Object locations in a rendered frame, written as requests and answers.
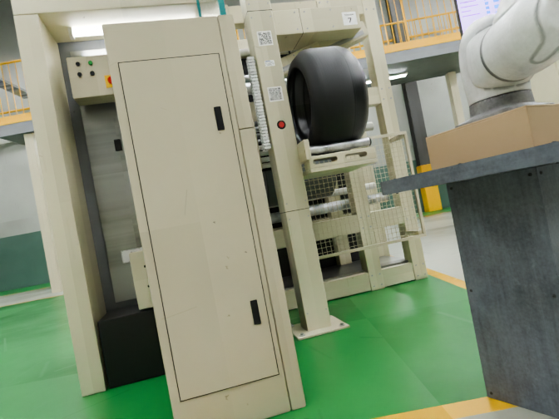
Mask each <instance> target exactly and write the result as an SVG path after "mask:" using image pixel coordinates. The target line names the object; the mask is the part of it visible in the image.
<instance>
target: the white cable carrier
mask: <svg viewBox="0 0 559 419"><path fill-rule="evenodd" d="M251 59H252V60H251ZM246 63H247V64H246V65H247V69H248V74H249V79H250V84H251V85H250V87H251V90H252V93H253V94H252V96H253V99H254V100H253V101H254V104H255V111H256V113H255V114H256V117H258V118H257V122H258V126H259V130H260V136H261V137H260V139H261V142H262V143H261V144H262V148H263V151H264V150H269V149H271V144H270V143H269V142H270V140H269V134H267V133H268V131H267V127H266V126H267V125H266V121H265V113H264V112H263V111H264V109H263V108H264V107H263V105H264V102H263V101H262V100H261V99H262V98H261V94H260V91H259V89H260V88H259V86H260V85H259V82H258V78H257V75H256V74H257V72H256V69H255V59H254V57H247V59H246ZM253 68H254V69H253Z"/></svg>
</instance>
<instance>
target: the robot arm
mask: <svg viewBox="0 0 559 419"><path fill-rule="evenodd" d="M458 55H459V65H460V71H461V76H462V80H463V87H464V91H465V94H466V97H467V102H468V105H469V111H470V119H469V120H468V121H465V122H463V123H462V124H460V125H457V126H455V128H457V127H459V126H464V125H466V124H469V123H473V122H475V121H480V120H482V119H485V118H488V117H490V116H495V115H497V114H500V113H503V112H506V111H510V110H513V109H516V108H518V107H521V106H526V105H543V104H556V103H555V102H535V99H534V96H533V94H532V87H531V79H532V77H533V75H534V74H536V73H538V72H540V71H542V70H544V69H545V68H547V67H549V66H550V65H551V64H553V63H554V62H557V61H558V60H559V0H501V1H500V3H499V6H498V8H497V12H496V13H494V14H489V15H487V16H484V17H480V18H479V19H477V20H476V21H474V22H472V23H471V24H470V25H469V26H468V28H467V29H466V30H465V32H464V33H463V36H462V40H461V42H460V47H459V54H458Z"/></svg>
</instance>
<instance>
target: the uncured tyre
mask: <svg viewBox="0 0 559 419"><path fill-rule="evenodd" d="M287 93H288V98H289V106H290V110H291V115H292V120H293V124H294V133H295V137H296V141H297V143H298V144H299V143H300V142H301V141H302V140H307V139H308V140H309V146H312V145H322V144H327V143H333V142H339V141H344V140H354V139H360V138H362V136H363V134H364V132H365V129H366V125H367V122H368V117H369V92H368V86H367V82H366V78H365V75H364V71H363V68H362V67H361V65H360V63H359V61H358V59H357V58H356V57H355V56H354V55H353V54H352V53H351V52H350V51H349V50H348V49H347V48H345V47H338V46H334V47H317V48H309V49H305V50H303V51H301V52H299V53H298V54H297V56H296V57H295V58H294V60H293V61H292V62H291V63H290V66H289V71H288V76H287Z"/></svg>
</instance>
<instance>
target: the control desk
mask: <svg viewBox="0 0 559 419"><path fill-rule="evenodd" d="M101 28H102V33H103V37H104V42H105V47H106V55H107V60H108V65H109V69H110V74H111V82H112V87H113V91H114V97H115V101H116V109H117V115H118V119H119V123H120V128H121V137H122V141H123V146H124V151H125V156H126V163H127V169H128V173H129V178H130V182H131V191H132V195H133V200H134V205H135V210H136V218H137V223H138V228H139V232H140V236H141V245H142V250H143V254H144V260H145V264H146V272H147V277H148V282H149V286H150V291H151V300H152V304H153V309H154V314H155V318H156V326H157V332H158V336H159V341H160V345H161V354H162V358H163V363H164V368H165V373H166V381H167V386H168V390H169V395H170V399H171V408H172V413H173V417H174V419H265V418H269V417H273V416H277V415H279V414H282V413H286V412H290V411H291V410H296V409H299V408H301V407H306V402H305V398H304V389H303V385H302V381H301V376H300V371H299V364H298V358H297V354H296V350H295V345H294V337H293V333H292V327H291V323H290V319H289V310H288V306H287V301H286V297H285V292H284V284H283V279H282V275H281V270H280V262H279V257H278V253H277V248H276V244H275V236H274V231H273V226H272V222H271V218H270V209H269V205H268V200H267V195H266V191H265V183H264V178H263V174H262V169H261V164H260V156H259V152H258V147H257V143H256V138H255V130H254V128H253V127H254V124H253V120H252V115H251V110H250V103H249V97H248V93H247V89H246V84H245V76H244V72H243V67H242V62H241V58H240V49H239V45H238V41H237V36H236V31H235V23H234V18H233V15H232V14H230V15H218V16H211V17H189V18H178V19H166V20H155V21H144V22H122V23H110V24H102V25H101Z"/></svg>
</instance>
